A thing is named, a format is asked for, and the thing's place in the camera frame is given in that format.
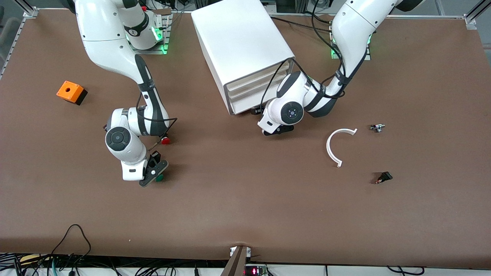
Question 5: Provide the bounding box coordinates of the brown wooden post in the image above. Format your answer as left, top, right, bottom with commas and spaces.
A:
221, 245, 248, 276

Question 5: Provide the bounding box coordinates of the orange button box black base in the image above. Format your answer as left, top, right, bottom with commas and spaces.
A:
56, 80, 88, 106

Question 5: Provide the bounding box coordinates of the device with red display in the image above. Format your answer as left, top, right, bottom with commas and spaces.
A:
244, 264, 269, 276

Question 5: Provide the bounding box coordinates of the thick black table cable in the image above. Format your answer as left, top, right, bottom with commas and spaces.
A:
270, 16, 335, 33

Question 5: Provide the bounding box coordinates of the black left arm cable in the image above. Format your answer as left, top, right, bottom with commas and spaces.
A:
261, 0, 346, 112

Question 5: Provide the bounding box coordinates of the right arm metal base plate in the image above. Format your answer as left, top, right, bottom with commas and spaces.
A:
129, 15, 171, 55

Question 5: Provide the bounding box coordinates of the black looped cable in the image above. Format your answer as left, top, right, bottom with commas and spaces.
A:
50, 224, 92, 265

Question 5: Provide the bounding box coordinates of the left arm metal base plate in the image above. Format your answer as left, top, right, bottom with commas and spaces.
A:
331, 23, 372, 61

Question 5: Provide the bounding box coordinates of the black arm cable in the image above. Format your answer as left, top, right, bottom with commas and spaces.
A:
136, 94, 178, 150
261, 0, 346, 112

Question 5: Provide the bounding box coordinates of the white curved plastic arc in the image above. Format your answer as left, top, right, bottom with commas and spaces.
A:
326, 128, 358, 168

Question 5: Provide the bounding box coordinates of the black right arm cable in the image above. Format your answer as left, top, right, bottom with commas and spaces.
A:
136, 94, 178, 150

